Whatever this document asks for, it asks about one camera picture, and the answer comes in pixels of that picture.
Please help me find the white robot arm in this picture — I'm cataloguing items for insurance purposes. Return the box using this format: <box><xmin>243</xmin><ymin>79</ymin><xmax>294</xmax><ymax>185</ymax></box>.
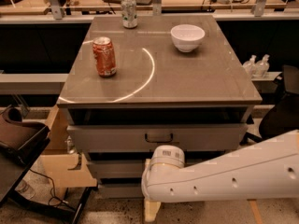
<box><xmin>141</xmin><ymin>131</ymin><xmax>299</xmax><ymax>203</ymax></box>

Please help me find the green silver soda can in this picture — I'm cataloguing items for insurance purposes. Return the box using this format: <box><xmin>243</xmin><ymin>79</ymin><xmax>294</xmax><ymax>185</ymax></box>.
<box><xmin>121</xmin><ymin>0</ymin><xmax>137</xmax><ymax>29</ymax></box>

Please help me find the orange soda can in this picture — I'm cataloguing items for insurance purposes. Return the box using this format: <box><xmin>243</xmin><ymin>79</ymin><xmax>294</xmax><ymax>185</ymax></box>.
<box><xmin>93</xmin><ymin>36</ymin><xmax>116</xmax><ymax>77</ymax></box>

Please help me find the left clear pump bottle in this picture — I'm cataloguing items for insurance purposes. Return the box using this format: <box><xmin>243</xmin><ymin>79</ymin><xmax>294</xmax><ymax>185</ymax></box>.
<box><xmin>243</xmin><ymin>55</ymin><xmax>256</xmax><ymax>77</ymax></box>

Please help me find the white ceramic bowl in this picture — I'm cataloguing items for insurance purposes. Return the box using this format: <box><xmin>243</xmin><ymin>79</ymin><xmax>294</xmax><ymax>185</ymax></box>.
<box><xmin>170</xmin><ymin>24</ymin><xmax>206</xmax><ymax>52</ymax></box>

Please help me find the grey drawer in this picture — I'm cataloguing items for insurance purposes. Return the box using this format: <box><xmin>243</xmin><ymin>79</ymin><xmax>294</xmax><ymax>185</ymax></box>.
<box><xmin>87</xmin><ymin>160</ymin><xmax>146</xmax><ymax>179</ymax></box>
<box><xmin>67</xmin><ymin>124</ymin><xmax>248</xmax><ymax>152</ymax></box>
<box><xmin>98</xmin><ymin>184</ymin><xmax>143</xmax><ymax>199</ymax></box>

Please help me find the black floor cable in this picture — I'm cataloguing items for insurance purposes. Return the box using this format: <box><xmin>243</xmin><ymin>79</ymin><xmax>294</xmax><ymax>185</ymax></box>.
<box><xmin>29</xmin><ymin>167</ymin><xmax>76</xmax><ymax>211</ymax></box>

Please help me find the grey drawer cabinet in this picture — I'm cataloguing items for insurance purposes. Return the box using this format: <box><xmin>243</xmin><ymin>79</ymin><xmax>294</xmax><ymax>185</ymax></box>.
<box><xmin>57</xmin><ymin>14</ymin><xmax>262</xmax><ymax>185</ymax></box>

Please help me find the black tray stand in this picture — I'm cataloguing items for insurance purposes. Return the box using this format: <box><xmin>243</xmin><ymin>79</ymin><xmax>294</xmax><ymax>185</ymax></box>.
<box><xmin>0</xmin><ymin>105</ymin><xmax>92</xmax><ymax>224</ymax></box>

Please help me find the black office chair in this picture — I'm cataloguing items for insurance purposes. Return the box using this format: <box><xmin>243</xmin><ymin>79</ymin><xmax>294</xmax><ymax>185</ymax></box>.
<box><xmin>240</xmin><ymin>65</ymin><xmax>299</xmax><ymax>145</ymax></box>

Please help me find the cardboard box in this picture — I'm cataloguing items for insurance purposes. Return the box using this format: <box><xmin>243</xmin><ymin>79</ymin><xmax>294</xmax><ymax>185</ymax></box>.
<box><xmin>40</xmin><ymin>105</ymin><xmax>97</xmax><ymax>199</ymax></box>

